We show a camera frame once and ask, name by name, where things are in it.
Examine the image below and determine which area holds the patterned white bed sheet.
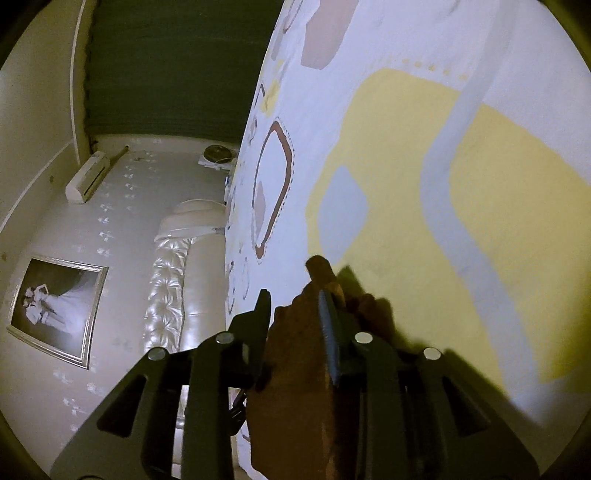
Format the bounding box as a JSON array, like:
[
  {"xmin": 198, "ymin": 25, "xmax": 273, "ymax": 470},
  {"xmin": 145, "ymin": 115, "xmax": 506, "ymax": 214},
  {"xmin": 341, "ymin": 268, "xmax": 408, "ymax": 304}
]
[{"xmin": 224, "ymin": 0, "xmax": 591, "ymax": 480}]

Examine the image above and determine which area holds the brown plaid sweater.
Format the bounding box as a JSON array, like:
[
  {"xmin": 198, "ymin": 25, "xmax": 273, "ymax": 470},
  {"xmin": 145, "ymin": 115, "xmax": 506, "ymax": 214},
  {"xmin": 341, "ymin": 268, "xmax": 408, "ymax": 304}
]
[{"xmin": 247, "ymin": 255, "xmax": 393, "ymax": 480}]

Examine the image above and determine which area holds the cream tufted headboard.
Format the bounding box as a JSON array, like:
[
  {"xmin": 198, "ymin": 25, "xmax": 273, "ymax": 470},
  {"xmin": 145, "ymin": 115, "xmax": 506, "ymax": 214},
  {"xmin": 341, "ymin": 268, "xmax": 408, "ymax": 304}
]
[{"xmin": 143, "ymin": 198, "xmax": 252, "ymax": 480}]

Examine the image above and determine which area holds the small desk fan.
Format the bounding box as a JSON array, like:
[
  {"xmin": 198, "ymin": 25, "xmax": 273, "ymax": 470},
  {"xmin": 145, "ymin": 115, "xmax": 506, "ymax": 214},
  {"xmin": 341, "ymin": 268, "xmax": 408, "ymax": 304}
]
[{"xmin": 196, "ymin": 144, "xmax": 238, "ymax": 166}]

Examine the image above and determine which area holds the white wall air conditioner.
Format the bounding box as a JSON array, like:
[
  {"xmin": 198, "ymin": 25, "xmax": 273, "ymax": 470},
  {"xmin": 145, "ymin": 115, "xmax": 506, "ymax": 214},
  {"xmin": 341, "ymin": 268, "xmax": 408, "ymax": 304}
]
[{"xmin": 65, "ymin": 150, "xmax": 112, "ymax": 204}]

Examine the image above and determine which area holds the framed wall photo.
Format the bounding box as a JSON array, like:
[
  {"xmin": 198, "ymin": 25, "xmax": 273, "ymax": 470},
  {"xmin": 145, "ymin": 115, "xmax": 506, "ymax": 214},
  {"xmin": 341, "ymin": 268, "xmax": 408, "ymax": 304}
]
[{"xmin": 6, "ymin": 254, "xmax": 109, "ymax": 370}]

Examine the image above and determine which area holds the green curtain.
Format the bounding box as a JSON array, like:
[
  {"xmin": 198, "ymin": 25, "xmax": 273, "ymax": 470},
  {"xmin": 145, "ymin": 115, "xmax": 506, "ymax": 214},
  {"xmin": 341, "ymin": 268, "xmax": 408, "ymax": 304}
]
[{"xmin": 85, "ymin": 0, "xmax": 284, "ymax": 144}]

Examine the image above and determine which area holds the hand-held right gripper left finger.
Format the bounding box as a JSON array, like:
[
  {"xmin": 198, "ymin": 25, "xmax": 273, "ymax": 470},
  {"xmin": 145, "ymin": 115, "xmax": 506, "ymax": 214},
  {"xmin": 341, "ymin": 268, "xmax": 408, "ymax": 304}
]
[{"xmin": 48, "ymin": 288, "xmax": 273, "ymax": 480}]

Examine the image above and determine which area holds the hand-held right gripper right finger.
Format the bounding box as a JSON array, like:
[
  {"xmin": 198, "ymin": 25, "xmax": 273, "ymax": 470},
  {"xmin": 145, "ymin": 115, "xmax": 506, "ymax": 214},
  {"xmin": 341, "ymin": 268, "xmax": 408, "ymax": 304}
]
[{"xmin": 318, "ymin": 288, "xmax": 541, "ymax": 480}]

